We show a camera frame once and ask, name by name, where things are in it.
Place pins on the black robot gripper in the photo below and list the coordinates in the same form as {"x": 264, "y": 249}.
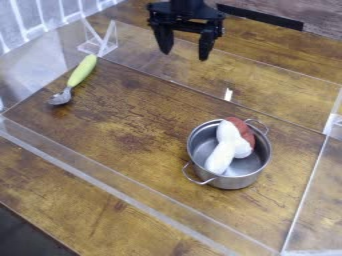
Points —
{"x": 190, "y": 16}

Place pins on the white plush mushroom red cap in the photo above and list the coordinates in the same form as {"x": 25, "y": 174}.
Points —
{"x": 236, "y": 144}

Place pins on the silver metal pot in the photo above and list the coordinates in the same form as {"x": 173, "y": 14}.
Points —
{"x": 244, "y": 170}

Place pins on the clear acrylic triangular stand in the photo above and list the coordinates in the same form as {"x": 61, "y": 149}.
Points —
{"x": 99, "y": 45}

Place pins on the black strip on table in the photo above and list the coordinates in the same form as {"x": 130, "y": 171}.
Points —
{"x": 261, "y": 17}

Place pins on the yellow-green handled metal spoon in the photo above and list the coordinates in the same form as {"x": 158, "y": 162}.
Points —
{"x": 78, "y": 76}

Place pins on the clear acrylic enclosure wall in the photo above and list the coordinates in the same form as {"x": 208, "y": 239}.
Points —
{"x": 220, "y": 217}

